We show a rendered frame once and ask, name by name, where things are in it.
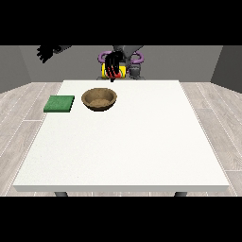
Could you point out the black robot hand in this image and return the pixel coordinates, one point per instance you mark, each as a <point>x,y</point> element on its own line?
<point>113,61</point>
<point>47,52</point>

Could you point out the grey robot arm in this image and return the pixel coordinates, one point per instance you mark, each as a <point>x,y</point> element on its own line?
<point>65,48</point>
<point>129,50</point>

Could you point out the brown wooden bowl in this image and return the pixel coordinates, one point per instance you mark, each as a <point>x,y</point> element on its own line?
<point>99,99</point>

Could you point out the green square pad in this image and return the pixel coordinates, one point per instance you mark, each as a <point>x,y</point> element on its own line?
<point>59,103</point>

